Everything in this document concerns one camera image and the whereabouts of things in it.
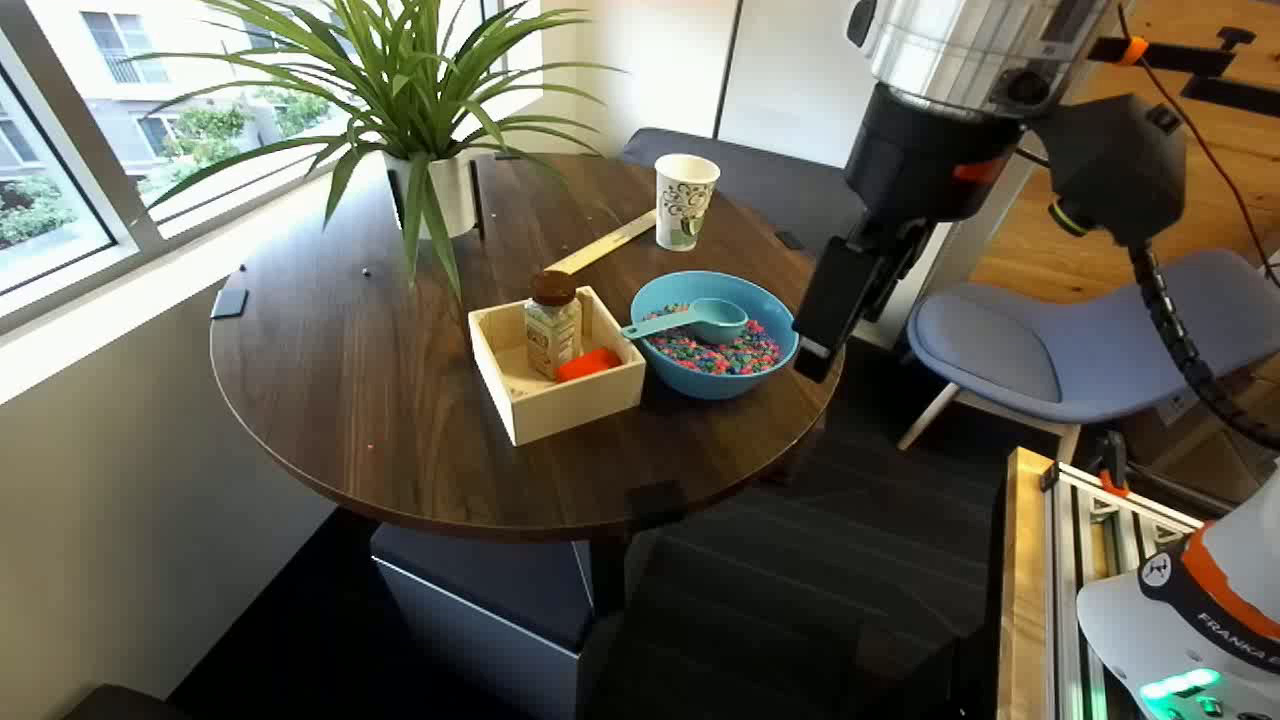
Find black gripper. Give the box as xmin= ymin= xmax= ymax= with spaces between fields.
xmin=794 ymin=82 xmax=1034 ymax=385

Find patterned paper cup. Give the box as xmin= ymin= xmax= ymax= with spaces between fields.
xmin=650 ymin=154 xmax=723 ymax=257

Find glass jar with brown lid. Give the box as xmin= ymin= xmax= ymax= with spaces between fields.
xmin=520 ymin=270 xmax=589 ymax=385

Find light wooden box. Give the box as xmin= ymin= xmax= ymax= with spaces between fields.
xmin=466 ymin=286 xmax=654 ymax=449

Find brown cardboard box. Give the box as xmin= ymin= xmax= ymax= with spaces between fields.
xmin=1124 ymin=357 xmax=1280 ymax=518

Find colourful sprinkles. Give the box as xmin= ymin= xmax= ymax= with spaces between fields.
xmin=646 ymin=315 xmax=788 ymax=380

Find teal measuring scoop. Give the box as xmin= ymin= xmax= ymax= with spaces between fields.
xmin=621 ymin=292 xmax=753 ymax=349

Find blue bowl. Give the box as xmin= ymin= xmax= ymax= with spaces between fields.
xmin=625 ymin=270 xmax=806 ymax=405

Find light wooden ruler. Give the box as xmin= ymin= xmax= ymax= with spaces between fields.
xmin=542 ymin=207 xmax=661 ymax=280

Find small orange object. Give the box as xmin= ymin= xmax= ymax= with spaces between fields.
xmin=553 ymin=344 xmax=625 ymax=389

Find black table leg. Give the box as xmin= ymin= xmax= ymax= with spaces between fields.
xmin=589 ymin=532 xmax=633 ymax=624

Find white plant pot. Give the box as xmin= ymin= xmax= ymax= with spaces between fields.
xmin=382 ymin=147 xmax=489 ymax=243

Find green spiky potted plant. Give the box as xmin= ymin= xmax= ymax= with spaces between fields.
xmin=134 ymin=0 xmax=617 ymax=297

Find thick black corrugated cable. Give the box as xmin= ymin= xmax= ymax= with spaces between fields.
xmin=1124 ymin=239 xmax=1280 ymax=456

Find wooden board frame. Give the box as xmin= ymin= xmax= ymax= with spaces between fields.
xmin=997 ymin=443 xmax=1072 ymax=720

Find aluminium extrusion rail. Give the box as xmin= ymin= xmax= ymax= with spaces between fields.
xmin=1044 ymin=456 xmax=1205 ymax=720

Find thin black cable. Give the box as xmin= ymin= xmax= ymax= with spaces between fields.
xmin=1113 ymin=0 xmax=1280 ymax=292

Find grey window frame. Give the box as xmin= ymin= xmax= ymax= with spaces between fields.
xmin=0 ymin=0 xmax=553 ymax=338

